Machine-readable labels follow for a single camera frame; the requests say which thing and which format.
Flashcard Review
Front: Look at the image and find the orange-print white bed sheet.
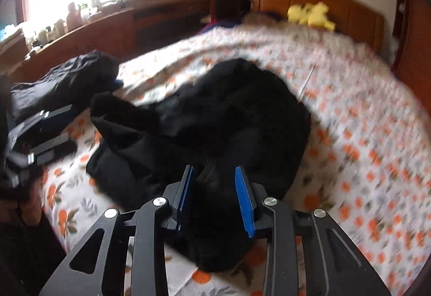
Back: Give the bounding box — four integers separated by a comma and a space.
40, 25, 431, 296

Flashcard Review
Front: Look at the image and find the pile of dark clothes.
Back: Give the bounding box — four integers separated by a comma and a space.
8, 50, 120, 121

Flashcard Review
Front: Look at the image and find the black coat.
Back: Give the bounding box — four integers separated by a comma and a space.
86, 58, 312, 273

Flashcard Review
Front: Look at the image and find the wooden louvered wardrobe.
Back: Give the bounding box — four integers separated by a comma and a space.
387, 0, 431, 108

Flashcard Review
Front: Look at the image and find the row of small bottles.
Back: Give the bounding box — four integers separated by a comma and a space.
34, 2, 102, 44

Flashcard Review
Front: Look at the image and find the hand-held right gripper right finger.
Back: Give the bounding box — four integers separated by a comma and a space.
235, 165, 393, 296

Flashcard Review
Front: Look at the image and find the yellow plush toy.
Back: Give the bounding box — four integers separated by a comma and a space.
287, 2, 336, 31

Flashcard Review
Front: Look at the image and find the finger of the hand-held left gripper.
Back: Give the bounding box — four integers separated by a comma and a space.
5, 133, 78, 189
8, 104, 73, 152

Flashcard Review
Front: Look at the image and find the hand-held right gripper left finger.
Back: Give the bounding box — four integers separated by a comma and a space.
39, 165, 195, 296

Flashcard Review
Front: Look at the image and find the black backpack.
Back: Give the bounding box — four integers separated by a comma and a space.
211, 0, 252, 22

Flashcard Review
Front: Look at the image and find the stack of papers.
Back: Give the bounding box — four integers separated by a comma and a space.
0, 26, 29, 54

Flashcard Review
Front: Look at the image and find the long wooden desk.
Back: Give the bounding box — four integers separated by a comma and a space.
0, 0, 216, 88

